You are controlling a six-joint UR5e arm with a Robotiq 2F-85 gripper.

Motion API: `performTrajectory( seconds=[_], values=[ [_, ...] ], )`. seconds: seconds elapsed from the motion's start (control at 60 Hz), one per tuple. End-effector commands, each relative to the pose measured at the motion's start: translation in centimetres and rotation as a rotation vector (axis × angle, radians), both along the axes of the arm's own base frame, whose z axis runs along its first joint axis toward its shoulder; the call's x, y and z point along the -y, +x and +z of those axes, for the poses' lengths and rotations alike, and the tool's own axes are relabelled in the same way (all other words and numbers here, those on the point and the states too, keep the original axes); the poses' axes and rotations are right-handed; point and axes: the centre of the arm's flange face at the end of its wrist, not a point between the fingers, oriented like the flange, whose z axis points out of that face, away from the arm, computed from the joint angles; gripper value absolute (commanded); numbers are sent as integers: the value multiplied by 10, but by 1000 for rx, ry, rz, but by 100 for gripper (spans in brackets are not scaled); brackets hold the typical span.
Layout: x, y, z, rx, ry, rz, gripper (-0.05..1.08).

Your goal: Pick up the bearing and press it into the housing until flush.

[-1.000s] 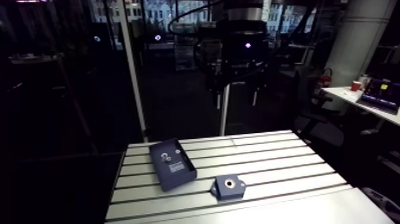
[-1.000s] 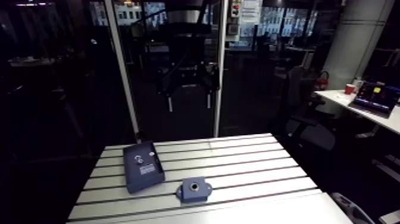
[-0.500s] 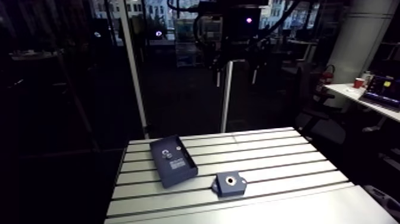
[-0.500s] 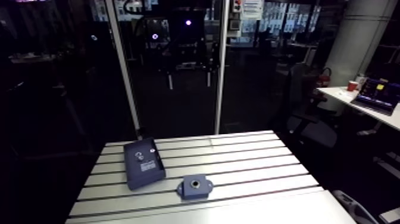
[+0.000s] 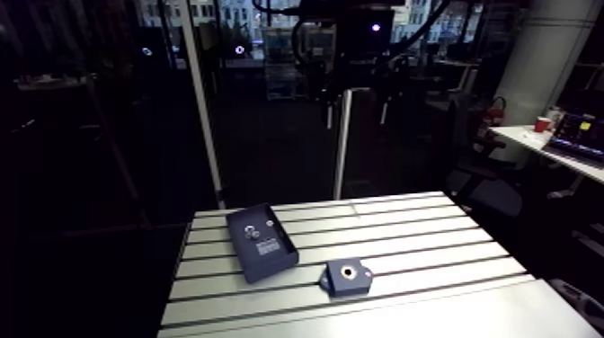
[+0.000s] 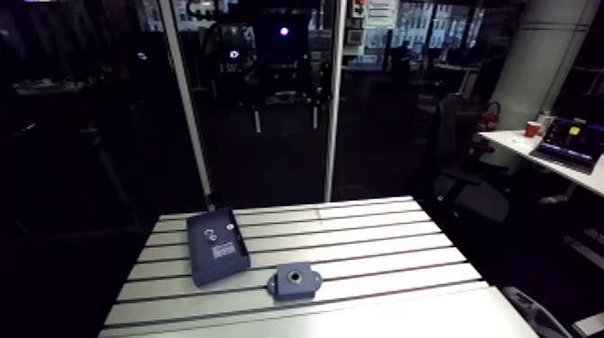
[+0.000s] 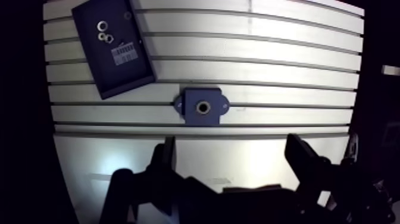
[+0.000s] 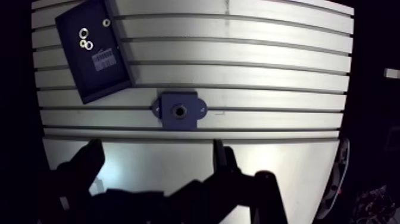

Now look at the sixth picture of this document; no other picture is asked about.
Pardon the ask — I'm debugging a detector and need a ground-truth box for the dark blue-grey tray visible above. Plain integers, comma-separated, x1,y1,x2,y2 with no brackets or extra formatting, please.
186,207,252,288

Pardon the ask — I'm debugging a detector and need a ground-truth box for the dark blue-grey housing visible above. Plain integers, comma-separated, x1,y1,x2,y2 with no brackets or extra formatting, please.
266,262,324,302

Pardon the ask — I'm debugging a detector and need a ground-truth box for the pale metal post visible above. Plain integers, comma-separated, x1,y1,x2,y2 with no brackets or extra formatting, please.
157,0,218,212
323,0,349,203

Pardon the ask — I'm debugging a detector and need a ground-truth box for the dark office chair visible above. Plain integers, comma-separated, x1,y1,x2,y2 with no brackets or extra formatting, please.
425,93,513,224

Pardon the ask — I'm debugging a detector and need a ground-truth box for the open laptop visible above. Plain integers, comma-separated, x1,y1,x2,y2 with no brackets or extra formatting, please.
528,116,604,175

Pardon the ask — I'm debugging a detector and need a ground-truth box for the white round column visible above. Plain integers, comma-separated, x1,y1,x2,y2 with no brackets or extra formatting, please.
488,0,601,169

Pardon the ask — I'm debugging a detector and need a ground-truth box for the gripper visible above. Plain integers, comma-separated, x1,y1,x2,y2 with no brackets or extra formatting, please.
246,10,330,135

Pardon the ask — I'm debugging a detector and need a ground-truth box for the white desk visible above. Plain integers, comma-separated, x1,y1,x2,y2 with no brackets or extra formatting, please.
477,129,604,198

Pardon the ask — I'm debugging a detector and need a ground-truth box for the red fire extinguisher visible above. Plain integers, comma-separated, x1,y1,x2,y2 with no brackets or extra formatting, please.
480,101,502,134

